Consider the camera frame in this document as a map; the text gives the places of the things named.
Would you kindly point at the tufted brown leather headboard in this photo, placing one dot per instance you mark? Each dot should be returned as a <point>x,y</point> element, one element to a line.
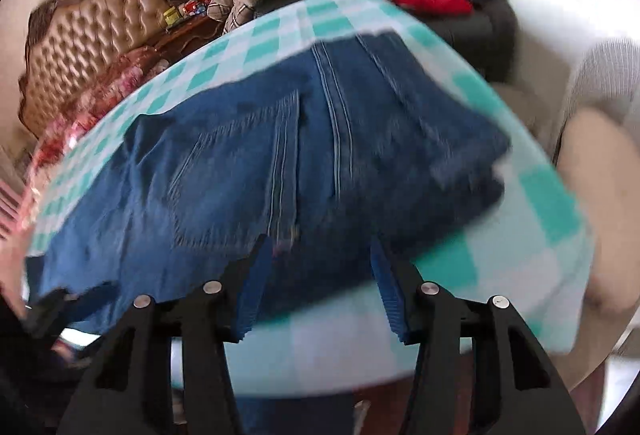
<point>90,40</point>

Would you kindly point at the teal white checkered tablecloth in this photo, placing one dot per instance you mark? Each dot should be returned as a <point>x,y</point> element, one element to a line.
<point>525,235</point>

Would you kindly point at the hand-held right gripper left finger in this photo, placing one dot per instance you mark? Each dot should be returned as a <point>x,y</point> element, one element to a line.
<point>255,287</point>

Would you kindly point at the colourful toys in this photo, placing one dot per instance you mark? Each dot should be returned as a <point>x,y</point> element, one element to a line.
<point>192,7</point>

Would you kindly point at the red floral bedding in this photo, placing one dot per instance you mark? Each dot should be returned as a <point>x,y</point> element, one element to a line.
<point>100,90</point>

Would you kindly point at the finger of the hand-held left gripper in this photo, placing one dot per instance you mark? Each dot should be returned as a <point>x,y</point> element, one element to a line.
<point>65,307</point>

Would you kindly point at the beige round cushion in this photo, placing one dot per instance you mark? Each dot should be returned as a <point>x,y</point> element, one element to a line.
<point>600,195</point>

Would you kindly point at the dark wooden nightstand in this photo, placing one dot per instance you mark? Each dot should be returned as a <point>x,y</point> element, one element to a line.
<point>190,35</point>

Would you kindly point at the blue denim pants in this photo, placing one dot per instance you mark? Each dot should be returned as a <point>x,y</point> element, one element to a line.
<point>300,155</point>

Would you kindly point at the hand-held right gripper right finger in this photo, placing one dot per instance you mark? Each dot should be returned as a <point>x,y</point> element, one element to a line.
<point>390,297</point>

